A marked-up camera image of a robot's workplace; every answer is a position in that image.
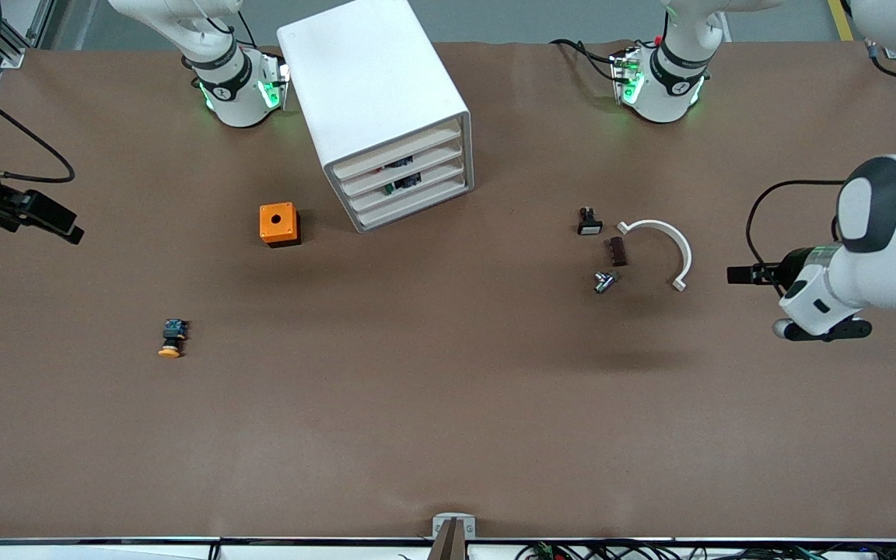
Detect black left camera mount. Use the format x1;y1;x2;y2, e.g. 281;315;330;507
793;315;873;341

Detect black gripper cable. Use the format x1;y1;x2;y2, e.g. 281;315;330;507
0;66;76;184
745;179;849;269

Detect orange box with hole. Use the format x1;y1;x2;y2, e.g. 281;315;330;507
259;202;301;248

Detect black base cable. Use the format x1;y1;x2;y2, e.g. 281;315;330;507
549;37;624;82

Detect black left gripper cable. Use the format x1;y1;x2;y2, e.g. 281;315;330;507
745;179;849;269

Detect yellow mushroom push button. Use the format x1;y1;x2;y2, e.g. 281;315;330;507
158;318;190;359

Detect brown table mat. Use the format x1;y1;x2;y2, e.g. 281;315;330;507
0;39;896;540

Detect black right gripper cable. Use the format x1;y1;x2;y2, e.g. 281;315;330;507
0;66;76;184

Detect white curved plastic part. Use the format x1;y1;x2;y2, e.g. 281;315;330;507
618;219;694;292

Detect grey metal bracket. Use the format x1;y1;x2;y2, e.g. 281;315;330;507
426;513;477;560

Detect white table edge rail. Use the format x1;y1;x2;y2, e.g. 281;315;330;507
0;537;896;560

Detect white plastic drawer cabinet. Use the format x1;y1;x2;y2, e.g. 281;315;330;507
277;0;474;234

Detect black cable tangle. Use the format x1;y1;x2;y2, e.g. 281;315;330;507
514;539;896;560

